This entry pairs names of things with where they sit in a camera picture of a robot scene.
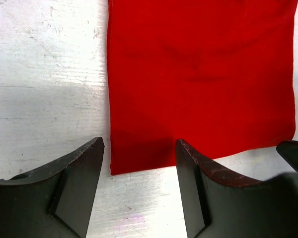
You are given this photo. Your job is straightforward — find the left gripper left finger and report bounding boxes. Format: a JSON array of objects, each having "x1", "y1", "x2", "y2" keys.
[{"x1": 0, "y1": 137, "x2": 104, "y2": 238}]

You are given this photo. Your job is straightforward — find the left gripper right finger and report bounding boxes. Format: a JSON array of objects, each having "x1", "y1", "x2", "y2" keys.
[{"x1": 176, "y1": 139, "x2": 298, "y2": 238}]

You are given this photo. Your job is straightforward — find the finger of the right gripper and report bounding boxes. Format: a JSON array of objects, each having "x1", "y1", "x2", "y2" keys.
[{"x1": 276, "y1": 140, "x2": 298, "y2": 172}]

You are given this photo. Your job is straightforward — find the red t shirt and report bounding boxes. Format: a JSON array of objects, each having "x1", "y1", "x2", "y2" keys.
[{"x1": 107, "y1": 0, "x2": 298, "y2": 175}]

